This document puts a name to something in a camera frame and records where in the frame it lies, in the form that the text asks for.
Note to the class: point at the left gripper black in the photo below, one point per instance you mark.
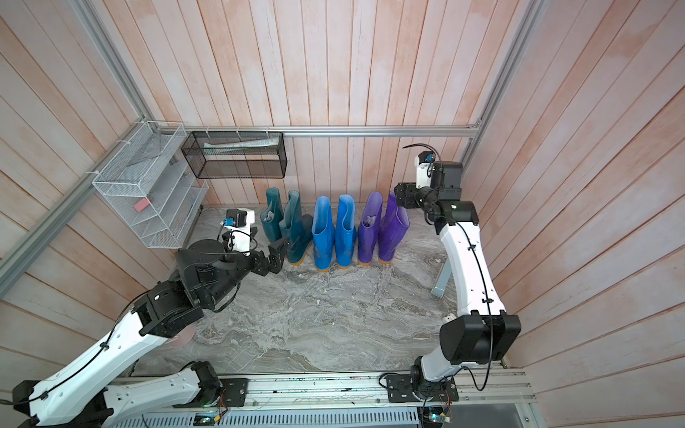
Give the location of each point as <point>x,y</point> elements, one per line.
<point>276,258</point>

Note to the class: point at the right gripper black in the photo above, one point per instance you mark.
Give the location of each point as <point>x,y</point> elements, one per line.
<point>408,193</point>

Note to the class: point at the teal rain boot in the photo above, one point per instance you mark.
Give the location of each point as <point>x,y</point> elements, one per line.
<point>272,215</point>
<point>297,227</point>

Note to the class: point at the purple rain boot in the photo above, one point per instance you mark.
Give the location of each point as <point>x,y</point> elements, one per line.
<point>369,228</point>
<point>393,228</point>

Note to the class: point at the blue rain boot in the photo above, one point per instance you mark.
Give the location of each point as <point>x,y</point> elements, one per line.
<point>323,233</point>
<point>345,233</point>

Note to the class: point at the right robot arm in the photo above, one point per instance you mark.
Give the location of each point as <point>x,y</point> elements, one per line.
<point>482,330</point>

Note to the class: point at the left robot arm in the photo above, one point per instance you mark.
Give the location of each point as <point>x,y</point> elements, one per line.
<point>208,277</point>

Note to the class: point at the light blue box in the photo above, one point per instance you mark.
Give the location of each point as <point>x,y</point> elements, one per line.
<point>443,279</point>

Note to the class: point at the paper in black basket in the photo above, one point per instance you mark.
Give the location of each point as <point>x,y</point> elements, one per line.
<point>244,147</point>

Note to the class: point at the pink eraser block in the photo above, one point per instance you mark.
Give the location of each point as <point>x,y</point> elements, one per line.
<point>142,204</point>

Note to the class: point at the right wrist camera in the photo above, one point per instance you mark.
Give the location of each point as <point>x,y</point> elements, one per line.
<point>424,168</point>

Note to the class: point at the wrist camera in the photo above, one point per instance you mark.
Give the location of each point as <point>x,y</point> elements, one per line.
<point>237,227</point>
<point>424,168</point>

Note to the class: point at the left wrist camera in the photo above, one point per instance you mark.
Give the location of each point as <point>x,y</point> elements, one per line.
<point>237,227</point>

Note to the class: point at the black mesh wall basket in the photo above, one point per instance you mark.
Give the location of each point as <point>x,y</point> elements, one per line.
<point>206,166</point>

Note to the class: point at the white wire wall shelf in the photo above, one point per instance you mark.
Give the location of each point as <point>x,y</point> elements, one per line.
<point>146,165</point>

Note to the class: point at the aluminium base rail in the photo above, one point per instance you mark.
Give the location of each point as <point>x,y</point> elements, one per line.
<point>266,392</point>

